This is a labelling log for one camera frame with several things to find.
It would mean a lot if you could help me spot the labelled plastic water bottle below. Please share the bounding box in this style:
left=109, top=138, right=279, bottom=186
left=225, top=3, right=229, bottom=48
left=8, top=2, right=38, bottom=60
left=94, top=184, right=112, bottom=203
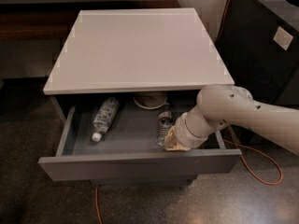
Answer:
left=92, top=97, right=120, bottom=142

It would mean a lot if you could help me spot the clear plastic water bottle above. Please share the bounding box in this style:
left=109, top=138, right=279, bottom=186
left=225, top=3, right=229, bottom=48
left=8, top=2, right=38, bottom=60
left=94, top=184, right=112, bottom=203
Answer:
left=157, top=103, right=174, bottom=147

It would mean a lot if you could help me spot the dark counter cabinet right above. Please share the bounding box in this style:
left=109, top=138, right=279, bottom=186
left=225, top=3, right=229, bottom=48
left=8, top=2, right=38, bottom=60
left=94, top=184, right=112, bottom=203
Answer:
left=216, top=0, right=299, bottom=107

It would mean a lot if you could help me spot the white cabinet countertop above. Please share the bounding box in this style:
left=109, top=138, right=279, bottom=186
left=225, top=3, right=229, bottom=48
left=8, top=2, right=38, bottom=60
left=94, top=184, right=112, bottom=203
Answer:
left=44, top=8, right=234, bottom=95

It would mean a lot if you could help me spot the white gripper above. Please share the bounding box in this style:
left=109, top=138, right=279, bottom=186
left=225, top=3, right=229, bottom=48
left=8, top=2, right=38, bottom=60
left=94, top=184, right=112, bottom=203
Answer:
left=164, top=112, right=215, bottom=151

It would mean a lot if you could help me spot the white wall outlet plate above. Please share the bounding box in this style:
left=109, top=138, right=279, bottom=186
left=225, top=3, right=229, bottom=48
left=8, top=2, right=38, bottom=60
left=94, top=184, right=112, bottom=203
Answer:
left=273, top=27, right=293, bottom=50

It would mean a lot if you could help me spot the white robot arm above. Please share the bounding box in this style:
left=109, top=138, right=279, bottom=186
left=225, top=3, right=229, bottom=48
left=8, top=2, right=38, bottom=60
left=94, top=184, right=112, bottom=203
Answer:
left=164, top=85, right=299, bottom=155

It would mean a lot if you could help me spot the grey top drawer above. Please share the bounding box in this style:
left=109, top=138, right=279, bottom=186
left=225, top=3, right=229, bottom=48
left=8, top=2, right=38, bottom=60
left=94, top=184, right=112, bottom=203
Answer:
left=37, top=91, right=243, bottom=182

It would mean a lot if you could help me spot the round beige plate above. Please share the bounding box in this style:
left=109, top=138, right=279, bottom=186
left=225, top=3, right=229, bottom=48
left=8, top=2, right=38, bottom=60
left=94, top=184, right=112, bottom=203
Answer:
left=133, top=91, right=167, bottom=110

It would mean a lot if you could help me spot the orange power cable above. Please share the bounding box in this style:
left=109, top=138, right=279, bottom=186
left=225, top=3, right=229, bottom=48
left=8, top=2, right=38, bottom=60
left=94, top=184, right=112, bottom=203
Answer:
left=94, top=0, right=299, bottom=224

